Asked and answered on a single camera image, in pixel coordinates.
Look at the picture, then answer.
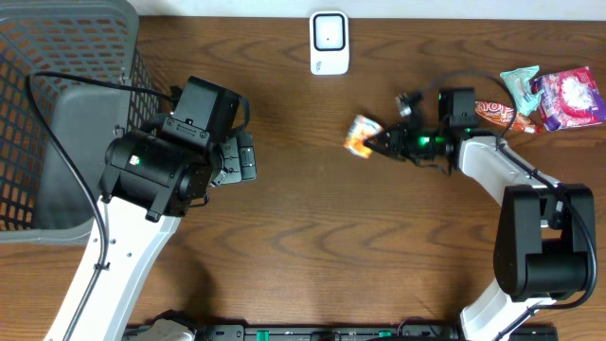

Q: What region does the red purple snack bag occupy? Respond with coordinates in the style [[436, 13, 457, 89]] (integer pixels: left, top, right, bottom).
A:
[[531, 66, 605, 132]]

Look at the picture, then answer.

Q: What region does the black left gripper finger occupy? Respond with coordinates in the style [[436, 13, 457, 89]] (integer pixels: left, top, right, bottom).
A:
[[237, 132, 257, 182], [210, 137, 242, 187]]

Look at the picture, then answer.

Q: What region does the orange Top chocolate bar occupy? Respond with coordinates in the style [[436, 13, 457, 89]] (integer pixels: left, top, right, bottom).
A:
[[475, 100, 545, 135]]

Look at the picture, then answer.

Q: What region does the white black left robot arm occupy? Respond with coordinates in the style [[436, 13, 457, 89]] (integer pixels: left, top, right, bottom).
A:
[[45, 77, 257, 340]]

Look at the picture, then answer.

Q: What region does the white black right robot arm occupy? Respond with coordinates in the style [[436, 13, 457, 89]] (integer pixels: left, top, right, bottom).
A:
[[364, 88, 597, 340]]

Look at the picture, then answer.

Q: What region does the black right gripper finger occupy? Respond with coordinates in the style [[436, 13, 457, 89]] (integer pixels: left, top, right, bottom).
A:
[[365, 127, 394, 143], [366, 142, 393, 157]]

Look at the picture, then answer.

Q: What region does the mint green snack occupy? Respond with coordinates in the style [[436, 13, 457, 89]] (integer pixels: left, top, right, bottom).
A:
[[500, 65, 544, 117]]

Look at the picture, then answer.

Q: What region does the grey plastic mesh basket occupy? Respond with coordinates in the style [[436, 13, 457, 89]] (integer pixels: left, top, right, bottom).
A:
[[1, 0, 159, 244]]

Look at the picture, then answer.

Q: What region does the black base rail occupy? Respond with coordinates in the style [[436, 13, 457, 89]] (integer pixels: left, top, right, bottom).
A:
[[122, 323, 560, 341]]

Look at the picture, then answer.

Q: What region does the small orange white candy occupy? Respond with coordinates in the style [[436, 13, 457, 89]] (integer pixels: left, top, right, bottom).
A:
[[344, 115, 383, 159]]

